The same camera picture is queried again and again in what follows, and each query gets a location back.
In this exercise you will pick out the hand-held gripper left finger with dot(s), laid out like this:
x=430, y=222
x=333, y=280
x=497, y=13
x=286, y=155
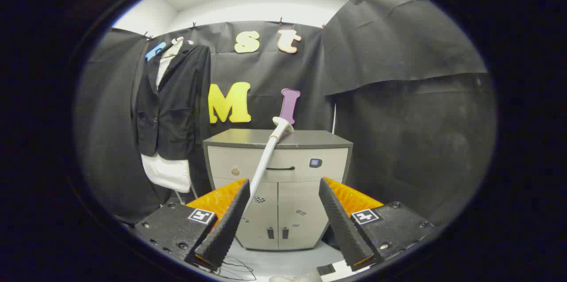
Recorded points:
x=223, y=229

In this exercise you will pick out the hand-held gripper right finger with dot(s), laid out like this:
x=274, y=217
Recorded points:
x=343, y=229

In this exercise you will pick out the white shirt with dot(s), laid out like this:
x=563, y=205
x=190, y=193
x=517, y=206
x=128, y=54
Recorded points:
x=166, y=173

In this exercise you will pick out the white garment steamer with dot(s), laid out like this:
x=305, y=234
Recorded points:
x=266, y=158

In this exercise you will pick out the black suit jacket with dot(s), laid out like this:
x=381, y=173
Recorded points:
x=172, y=109

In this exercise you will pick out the grey cabinet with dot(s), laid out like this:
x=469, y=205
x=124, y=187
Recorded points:
x=288, y=211

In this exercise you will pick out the black backdrop cloth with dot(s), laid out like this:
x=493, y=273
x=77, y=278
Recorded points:
x=398, y=118

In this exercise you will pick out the beige mannequin neck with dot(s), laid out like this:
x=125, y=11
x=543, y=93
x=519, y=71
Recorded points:
x=173, y=48

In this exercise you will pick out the row of black clips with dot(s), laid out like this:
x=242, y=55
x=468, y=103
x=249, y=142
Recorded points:
x=193, y=25

